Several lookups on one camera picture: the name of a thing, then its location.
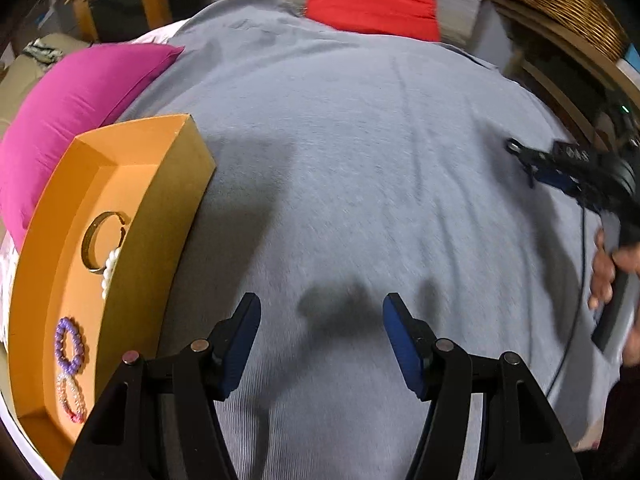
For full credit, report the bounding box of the pink pillow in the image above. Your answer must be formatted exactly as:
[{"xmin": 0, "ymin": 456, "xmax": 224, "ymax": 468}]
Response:
[{"xmin": 1, "ymin": 44, "xmax": 183, "ymax": 249}]

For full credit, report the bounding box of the pink bead bracelet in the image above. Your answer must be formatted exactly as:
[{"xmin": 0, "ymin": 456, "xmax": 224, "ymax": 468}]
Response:
[{"xmin": 55, "ymin": 372, "xmax": 88, "ymax": 425}]

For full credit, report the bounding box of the black cable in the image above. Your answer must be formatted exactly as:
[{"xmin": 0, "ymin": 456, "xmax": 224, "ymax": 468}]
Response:
[{"xmin": 544, "ymin": 199, "xmax": 589, "ymax": 401}]

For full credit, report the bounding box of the wooden shelf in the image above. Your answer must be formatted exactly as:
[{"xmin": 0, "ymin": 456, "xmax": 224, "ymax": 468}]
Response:
[{"xmin": 491, "ymin": 0, "xmax": 639, "ymax": 150}]

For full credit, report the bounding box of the person's right hand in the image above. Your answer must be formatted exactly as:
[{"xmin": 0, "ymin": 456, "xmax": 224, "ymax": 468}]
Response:
[{"xmin": 587, "ymin": 227, "xmax": 640, "ymax": 369}]

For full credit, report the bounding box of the wicker basket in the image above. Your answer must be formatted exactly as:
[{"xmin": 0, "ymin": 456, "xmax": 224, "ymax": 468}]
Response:
[{"xmin": 518, "ymin": 0, "xmax": 630, "ymax": 61}]

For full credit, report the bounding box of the beige leather sofa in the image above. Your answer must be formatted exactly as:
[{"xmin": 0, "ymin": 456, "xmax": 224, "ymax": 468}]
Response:
[{"xmin": 1, "ymin": 32, "xmax": 89, "ymax": 134}]

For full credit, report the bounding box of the purple bead bracelet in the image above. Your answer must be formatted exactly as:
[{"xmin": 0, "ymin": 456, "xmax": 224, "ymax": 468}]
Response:
[{"xmin": 53, "ymin": 315, "xmax": 87, "ymax": 377}]

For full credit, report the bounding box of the orange cardboard box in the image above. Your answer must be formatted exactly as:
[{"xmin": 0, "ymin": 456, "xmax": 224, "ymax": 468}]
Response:
[{"xmin": 8, "ymin": 114, "xmax": 216, "ymax": 474}]

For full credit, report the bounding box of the grey blanket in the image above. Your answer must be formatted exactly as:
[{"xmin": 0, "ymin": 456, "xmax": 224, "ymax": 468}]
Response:
[{"xmin": 125, "ymin": 0, "xmax": 617, "ymax": 479}]

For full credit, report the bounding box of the silver metal bangle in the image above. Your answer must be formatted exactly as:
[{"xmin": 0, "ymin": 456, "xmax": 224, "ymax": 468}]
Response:
[{"xmin": 80, "ymin": 210, "xmax": 129, "ymax": 275}]

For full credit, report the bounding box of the white bead bracelet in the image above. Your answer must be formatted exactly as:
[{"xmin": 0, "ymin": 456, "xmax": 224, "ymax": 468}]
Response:
[{"xmin": 100, "ymin": 245, "xmax": 124, "ymax": 302}]

